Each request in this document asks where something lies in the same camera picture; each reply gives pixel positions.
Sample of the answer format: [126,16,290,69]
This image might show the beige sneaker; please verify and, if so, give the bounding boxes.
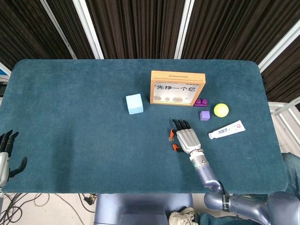
[168,206,196,225]

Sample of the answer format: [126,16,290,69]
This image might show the yellow-green ball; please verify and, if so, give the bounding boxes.
[213,103,229,118]

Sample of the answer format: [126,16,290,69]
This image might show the thin grey frame post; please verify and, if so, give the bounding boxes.
[39,0,77,60]

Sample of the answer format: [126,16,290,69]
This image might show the white blue sign board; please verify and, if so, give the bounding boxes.
[0,61,12,83]

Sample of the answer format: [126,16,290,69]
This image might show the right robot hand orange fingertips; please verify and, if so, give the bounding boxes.
[169,119,203,154]

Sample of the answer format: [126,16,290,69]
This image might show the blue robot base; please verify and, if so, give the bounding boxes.
[93,193,194,225]

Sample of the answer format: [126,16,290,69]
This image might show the black looped cable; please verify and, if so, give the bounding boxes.
[0,193,50,225]

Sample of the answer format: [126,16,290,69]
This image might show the white toothpaste tube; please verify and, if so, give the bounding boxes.
[208,120,246,140]

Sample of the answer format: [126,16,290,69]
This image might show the black power plug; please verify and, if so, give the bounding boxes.
[83,193,98,206]

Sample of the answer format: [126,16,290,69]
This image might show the teal table cloth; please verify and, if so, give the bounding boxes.
[0,58,289,195]

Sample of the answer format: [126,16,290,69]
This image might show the aluminium profile frame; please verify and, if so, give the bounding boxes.
[268,97,300,141]

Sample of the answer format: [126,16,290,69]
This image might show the dark brown curtain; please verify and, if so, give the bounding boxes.
[0,0,300,104]

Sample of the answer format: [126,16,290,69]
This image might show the light blue foam cube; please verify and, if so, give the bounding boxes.
[125,93,144,115]

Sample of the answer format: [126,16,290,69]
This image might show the wide white frame post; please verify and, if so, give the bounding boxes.
[72,0,105,60]
[173,0,195,60]
[257,23,300,73]

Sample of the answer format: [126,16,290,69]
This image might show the purple studded building brick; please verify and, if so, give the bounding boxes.
[194,98,209,108]

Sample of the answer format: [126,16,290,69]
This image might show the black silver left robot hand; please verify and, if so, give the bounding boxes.
[0,129,28,188]

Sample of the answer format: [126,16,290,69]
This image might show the wooden coin bank frame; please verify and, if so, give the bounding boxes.
[150,70,206,107]

